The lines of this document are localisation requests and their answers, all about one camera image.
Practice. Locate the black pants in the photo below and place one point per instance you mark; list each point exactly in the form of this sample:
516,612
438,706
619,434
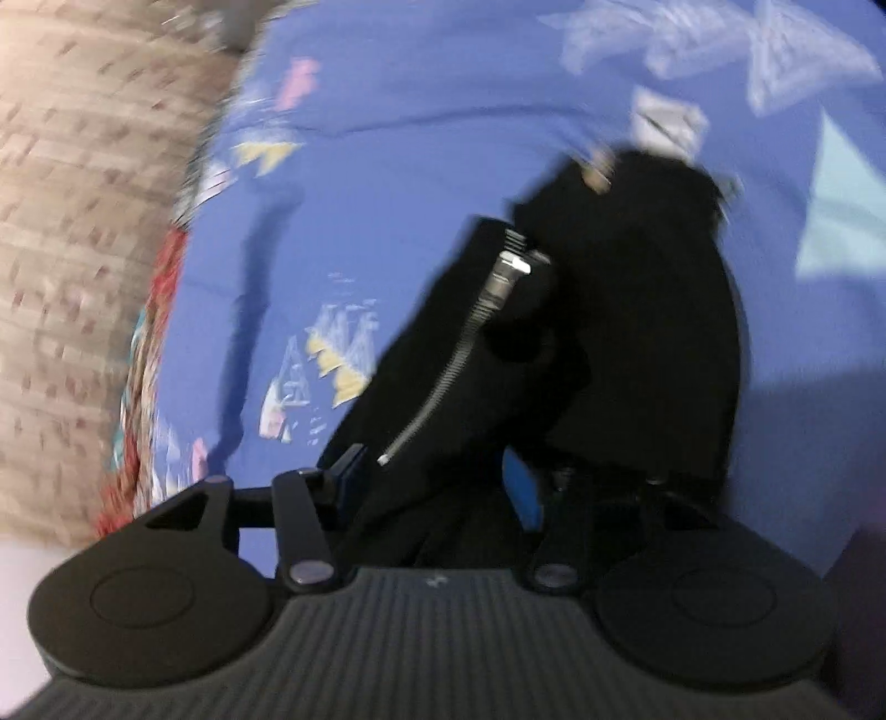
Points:
623,311

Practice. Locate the beige patterned curtain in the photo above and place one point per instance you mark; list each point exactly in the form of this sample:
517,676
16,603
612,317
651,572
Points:
83,208

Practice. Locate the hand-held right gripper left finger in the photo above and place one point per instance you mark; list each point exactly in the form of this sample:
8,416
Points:
351,474

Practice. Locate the red patterned blanket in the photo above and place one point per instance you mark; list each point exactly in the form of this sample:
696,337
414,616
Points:
156,311

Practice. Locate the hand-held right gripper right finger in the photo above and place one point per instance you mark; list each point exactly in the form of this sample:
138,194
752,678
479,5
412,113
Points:
554,540

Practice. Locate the blue printed bedsheet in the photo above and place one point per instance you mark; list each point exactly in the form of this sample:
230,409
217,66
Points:
415,173

